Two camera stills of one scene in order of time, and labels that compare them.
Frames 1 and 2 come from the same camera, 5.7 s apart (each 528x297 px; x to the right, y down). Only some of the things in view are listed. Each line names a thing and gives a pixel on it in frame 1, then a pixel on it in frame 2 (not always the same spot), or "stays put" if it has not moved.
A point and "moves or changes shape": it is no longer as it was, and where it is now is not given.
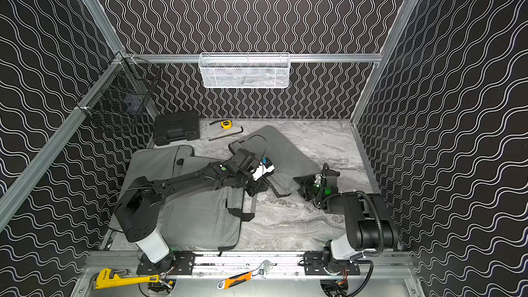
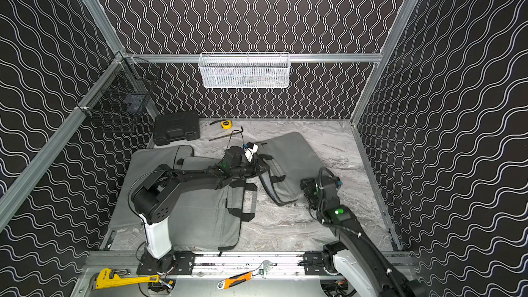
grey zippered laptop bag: (292, 168) moves or changes shape
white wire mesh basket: (245, 70) stays put
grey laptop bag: (205, 219) stays put
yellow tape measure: (226, 124) stays put
